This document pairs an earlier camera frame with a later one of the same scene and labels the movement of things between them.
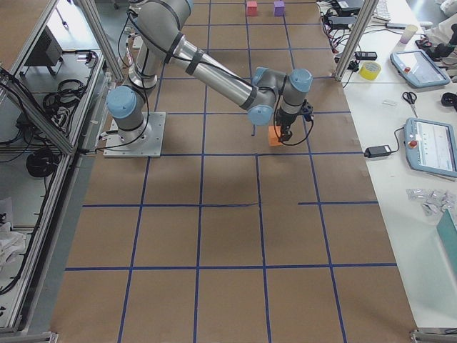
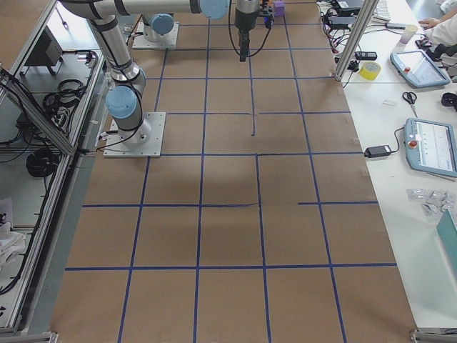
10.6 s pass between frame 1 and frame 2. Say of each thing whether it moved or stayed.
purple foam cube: stayed
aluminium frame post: stayed
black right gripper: moved
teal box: stayed
